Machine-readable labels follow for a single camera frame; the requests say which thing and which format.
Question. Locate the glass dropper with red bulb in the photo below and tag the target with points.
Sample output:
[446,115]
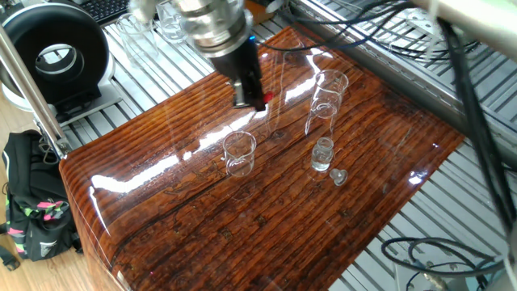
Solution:
[269,96]

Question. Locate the glossy wood-grain table mat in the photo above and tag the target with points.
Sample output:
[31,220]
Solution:
[262,194]

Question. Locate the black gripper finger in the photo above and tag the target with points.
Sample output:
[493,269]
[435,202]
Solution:
[254,93]
[239,95]

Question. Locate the clear glass bottle stopper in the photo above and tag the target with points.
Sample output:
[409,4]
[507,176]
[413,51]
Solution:
[338,177]

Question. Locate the black backpack with colourful print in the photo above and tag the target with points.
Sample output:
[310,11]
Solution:
[36,202]

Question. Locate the glass conical flask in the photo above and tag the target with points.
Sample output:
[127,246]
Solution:
[325,105]
[239,155]

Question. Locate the aluminium frame post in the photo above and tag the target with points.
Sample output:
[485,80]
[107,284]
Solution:
[28,85]

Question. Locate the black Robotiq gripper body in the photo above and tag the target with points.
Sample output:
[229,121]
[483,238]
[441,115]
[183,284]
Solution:
[236,64]

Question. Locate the lower glass conical flask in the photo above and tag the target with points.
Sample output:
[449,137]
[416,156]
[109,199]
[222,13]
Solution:
[239,155]

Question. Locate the tall glass beaker with water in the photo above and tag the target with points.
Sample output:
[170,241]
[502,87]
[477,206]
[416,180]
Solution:
[171,28]

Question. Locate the upper glass conical flask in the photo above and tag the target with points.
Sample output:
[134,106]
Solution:
[325,105]

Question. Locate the black computer keyboard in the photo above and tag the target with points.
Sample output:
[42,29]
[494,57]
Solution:
[109,9]

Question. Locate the brown cardboard box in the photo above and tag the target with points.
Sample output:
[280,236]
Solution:
[258,16]

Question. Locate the white fan base plate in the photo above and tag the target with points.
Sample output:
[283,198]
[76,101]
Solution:
[101,99]

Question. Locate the tall empty glass beaker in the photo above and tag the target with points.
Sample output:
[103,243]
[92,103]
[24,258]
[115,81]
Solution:
[137,42]

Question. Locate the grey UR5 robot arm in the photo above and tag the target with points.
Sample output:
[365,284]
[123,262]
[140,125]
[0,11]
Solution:
[210,20]

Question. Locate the small glass bottle with liquid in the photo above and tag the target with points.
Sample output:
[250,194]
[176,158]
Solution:
[322,157]

